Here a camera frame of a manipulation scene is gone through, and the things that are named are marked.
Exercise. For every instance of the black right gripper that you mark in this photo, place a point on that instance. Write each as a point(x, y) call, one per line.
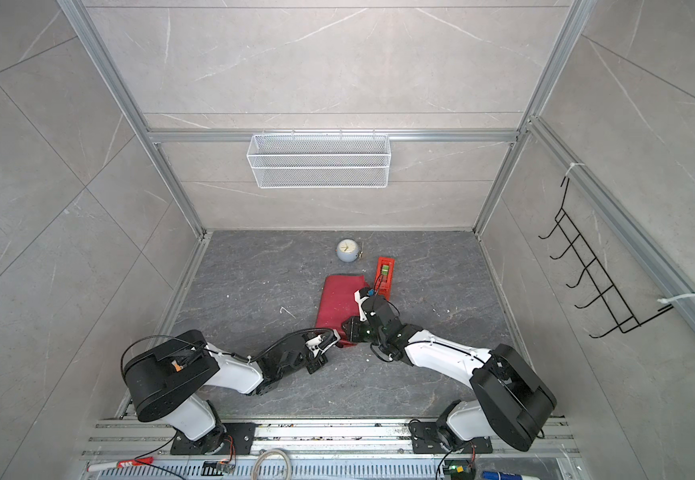
point(353, 323)

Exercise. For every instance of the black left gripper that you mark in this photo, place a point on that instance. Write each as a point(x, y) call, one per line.
point(321, 363)

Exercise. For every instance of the dark red wrapping paper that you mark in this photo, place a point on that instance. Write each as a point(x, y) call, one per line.
point(338, 303)

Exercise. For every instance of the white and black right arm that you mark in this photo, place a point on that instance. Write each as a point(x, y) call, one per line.
point(511, 402)

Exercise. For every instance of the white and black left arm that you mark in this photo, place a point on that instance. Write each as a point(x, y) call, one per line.
point(164, 382)

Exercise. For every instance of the red tape dispenser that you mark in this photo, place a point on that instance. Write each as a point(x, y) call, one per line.
point(384, 276)

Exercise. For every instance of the small round white clock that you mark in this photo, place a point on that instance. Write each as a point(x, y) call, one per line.
point(348, 250)

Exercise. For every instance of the blue and white marker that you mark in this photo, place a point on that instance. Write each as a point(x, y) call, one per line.
point(494, 475)

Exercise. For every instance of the red and white marker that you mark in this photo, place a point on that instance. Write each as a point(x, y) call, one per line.
point(99, 467)

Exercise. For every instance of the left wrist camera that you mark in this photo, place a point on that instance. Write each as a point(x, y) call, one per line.
point(324, 341)

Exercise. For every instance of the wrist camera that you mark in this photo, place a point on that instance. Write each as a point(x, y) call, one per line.
point(374, 305)
point(324, 341)

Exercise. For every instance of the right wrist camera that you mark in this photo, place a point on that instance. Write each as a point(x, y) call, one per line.
point(374, 305)

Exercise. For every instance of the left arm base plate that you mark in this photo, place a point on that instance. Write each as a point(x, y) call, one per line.
point(242, 437)

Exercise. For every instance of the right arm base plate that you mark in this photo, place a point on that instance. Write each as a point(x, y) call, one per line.
point(425, 439)

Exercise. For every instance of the white wire mesh basket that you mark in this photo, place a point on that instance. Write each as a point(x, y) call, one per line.
point(313, 161)

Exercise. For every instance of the aluminium front rail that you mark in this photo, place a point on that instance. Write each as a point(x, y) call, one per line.
point(324, 449)

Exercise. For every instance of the black wire hook rack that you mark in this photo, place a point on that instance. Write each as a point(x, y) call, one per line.
point(593, 271)

